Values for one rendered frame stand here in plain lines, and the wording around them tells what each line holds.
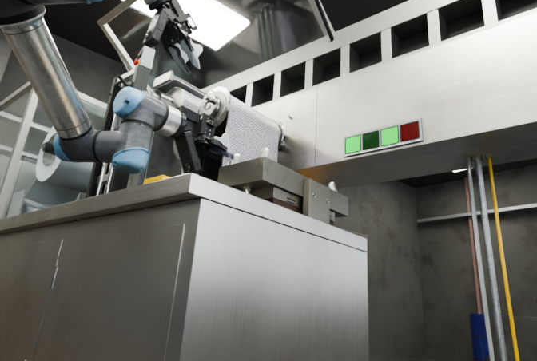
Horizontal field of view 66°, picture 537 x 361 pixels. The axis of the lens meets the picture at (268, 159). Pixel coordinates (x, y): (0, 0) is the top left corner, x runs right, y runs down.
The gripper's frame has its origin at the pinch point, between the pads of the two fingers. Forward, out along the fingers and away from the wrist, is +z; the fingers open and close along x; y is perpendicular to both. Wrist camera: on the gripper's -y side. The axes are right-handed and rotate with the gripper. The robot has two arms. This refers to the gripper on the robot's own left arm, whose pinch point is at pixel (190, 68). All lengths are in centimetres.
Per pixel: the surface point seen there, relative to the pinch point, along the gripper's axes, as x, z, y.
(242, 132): -4.6, 23.6, 1.4
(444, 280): 204, 591, 516
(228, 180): -13.0, 28.1, -20.8
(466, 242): 156, 540, 565
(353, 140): -28, 42, 19
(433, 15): -54, 20, 48
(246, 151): -4.7, 29.0, -1.2
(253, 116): -4.4, 22.2, 9.7
